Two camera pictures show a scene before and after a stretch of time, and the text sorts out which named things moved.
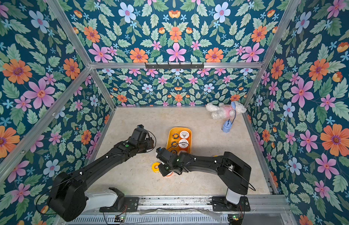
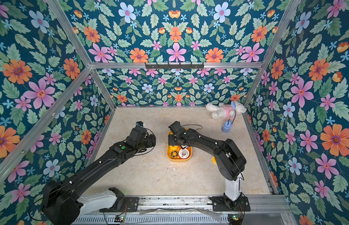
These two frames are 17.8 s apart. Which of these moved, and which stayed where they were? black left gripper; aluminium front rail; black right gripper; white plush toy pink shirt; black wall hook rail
Moved: black right gripper
Stayed: white plush toy pink shirt; aluminium front rail; black left gripper; black wall hook rail
